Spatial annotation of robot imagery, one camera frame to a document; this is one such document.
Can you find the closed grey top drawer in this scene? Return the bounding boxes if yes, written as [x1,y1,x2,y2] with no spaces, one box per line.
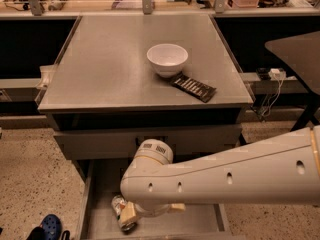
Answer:
[54,124,242,160]

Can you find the open grey middle drawer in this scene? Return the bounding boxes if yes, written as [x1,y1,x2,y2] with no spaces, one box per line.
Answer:
[75,158,232,240]

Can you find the dark side table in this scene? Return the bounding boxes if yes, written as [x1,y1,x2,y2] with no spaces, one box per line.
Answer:
[265,31,320,130]

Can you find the green 7up can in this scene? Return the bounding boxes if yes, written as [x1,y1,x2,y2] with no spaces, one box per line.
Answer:
[111,195,136,233]

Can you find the dark striped snack packet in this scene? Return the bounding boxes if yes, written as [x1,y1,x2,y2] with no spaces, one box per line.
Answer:
[170,73,216,103]

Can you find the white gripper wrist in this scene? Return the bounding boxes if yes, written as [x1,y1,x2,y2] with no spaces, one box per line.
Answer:
[119,202,186,226]

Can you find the white ceramic bowl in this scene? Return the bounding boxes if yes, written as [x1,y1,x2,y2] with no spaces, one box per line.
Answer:
[147,43,189,78]

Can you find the white power adapter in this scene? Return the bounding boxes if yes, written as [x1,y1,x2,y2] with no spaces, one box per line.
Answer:
[269,68,286,80]

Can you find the grey metal drawer cabinet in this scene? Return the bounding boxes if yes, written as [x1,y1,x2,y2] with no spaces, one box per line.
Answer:
[34,13,255,240]

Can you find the blue croc shoe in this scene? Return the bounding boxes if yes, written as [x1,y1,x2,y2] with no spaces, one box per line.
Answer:
[40,214,62,240]

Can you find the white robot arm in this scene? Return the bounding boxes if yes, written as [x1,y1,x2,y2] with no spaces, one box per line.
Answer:
[120,126,320,224]

